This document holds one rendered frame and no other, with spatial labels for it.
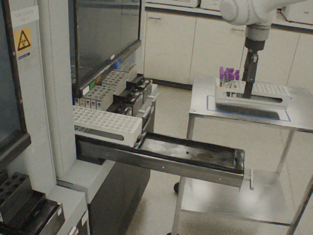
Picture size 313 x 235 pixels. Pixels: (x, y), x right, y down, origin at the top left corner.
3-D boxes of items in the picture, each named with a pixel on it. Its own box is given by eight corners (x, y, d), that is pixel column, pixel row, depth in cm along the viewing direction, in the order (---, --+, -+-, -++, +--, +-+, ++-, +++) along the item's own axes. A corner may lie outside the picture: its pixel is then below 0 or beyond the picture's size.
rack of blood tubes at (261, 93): (214, 101, 121) (216, 86, 118) (214, 91, 130) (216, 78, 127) (287, 110, 117) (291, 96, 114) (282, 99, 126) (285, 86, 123)
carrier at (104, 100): (108, 101, 121) (108, 87, 119) (113, 102, 121) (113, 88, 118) (96, 114, 112) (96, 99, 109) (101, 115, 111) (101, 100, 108)
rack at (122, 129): (50, 131, 102) (49, 116, 99) (64, 118, 111) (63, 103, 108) (132, 150, 97) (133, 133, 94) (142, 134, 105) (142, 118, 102)
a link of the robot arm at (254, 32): (268, 22, 112) (265, 37, 115) (245, 19, 113) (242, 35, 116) (273, 27, 104) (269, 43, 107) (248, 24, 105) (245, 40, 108)
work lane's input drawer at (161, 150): (41, 149, 105) (38, 127, 100) (60, 129, 116) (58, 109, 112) (253, 196, 91) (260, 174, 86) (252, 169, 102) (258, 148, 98)
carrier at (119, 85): (122, 86, 134) (122, 74, 132) (126, 87, 134) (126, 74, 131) (111, 97, 125) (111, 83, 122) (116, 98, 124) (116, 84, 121)
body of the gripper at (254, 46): (267, 42, 107) (262, 66, 112) (263, 36, 114) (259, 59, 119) (247, 39, 108) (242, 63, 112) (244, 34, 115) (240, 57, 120)
